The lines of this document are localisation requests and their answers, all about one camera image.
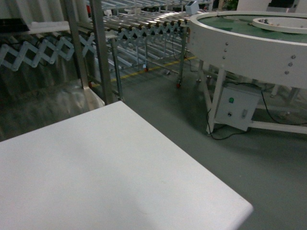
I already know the expandable roller conveyor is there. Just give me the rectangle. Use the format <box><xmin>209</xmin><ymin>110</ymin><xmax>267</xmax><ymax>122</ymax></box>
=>
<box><xmin>0</xmin><ymin>0</ymin><xmax>214</xmax><ymax>101</ymax></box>

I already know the white round conveyor table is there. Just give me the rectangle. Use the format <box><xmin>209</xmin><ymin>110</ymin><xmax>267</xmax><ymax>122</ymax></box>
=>
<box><xmin>188</xmin><ymin>11</ymin><xmax>307</xmax><ymax>134</ymax></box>

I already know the white control box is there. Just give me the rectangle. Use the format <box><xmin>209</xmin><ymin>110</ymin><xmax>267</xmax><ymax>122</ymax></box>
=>
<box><xmin>215</xmin><ymin>82</ymin><xmax>261</xmax><ymax>131</ymax></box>

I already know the white small device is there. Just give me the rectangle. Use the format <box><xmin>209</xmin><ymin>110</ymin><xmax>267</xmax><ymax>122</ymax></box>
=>
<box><xmin>185</xmin><ymin>0</ymin><xmax>200</xmax><ymax>15</ymax></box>

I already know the stainless steel shelf rack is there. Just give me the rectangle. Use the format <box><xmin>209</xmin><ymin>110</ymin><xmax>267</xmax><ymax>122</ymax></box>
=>
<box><xmin>0</xmin><ymin>0</ymin><xmax>113</xmax><ymax>140</ymax></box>

